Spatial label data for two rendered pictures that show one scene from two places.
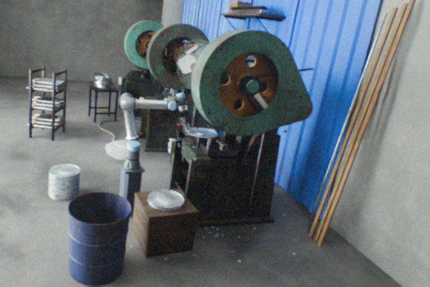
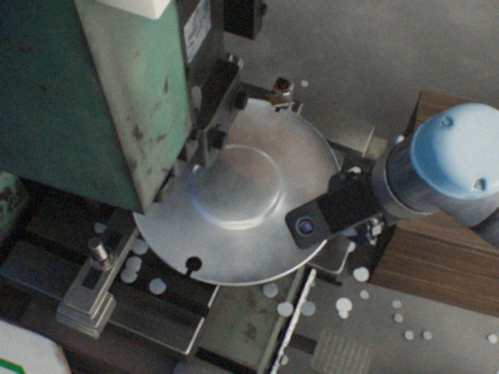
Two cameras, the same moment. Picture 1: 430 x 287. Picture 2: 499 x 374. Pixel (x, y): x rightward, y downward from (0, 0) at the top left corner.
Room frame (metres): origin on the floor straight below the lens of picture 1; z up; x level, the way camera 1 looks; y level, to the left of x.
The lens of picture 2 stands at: (3.31, -0.11, 1.53)
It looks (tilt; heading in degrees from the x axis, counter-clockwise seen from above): 62 degrees down; 219
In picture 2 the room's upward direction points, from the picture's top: straight up
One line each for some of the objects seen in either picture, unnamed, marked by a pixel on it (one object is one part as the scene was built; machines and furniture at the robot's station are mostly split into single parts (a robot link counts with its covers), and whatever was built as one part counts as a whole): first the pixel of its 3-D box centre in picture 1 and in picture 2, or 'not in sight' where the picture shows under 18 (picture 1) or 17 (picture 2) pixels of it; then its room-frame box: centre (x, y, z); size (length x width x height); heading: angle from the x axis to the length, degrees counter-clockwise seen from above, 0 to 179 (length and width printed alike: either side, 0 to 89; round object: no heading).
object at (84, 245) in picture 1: (97, 237); not in sight; (2.04, 0.36, 0.24); 0.42 x 0.42 x 0.48
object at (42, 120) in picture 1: (47, 102); not in sight; (4.61, 1.64, 0.47); 0.46 x 0.43 x 0.95; 86
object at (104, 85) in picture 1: (103, 96); not in sight; (5.73, 1.08, 0.40); 0.45 x 0.40 x 0.79; 28
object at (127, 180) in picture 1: (130, 189); not in sight; (2.81, 0.23, 0.23); 0.19 x 0.19 x 0.45; 26
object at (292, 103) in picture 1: (253, 83); not in sight; (2.75, -0.69, 1.33); 1.03 x 0.28 x 0.82; 106
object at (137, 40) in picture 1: (158, 69); not in sight; (6.48, 0.20, 0.87); 1.53 x 0.99 x 1.74; 109
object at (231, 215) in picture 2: (202, 132); (236, 184); (3.01, -0.37, 0.78); 0.29 x 0.29 x 0.01
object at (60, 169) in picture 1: (64, 170); not in sight; (3.01, 0.89, 0.25); 0.29 x 0.29 x 0.01
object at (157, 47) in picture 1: (192, 88); not in sight; (4.80, -0.36, 0.87); 1.53 x 0.99 x 1.74; 104
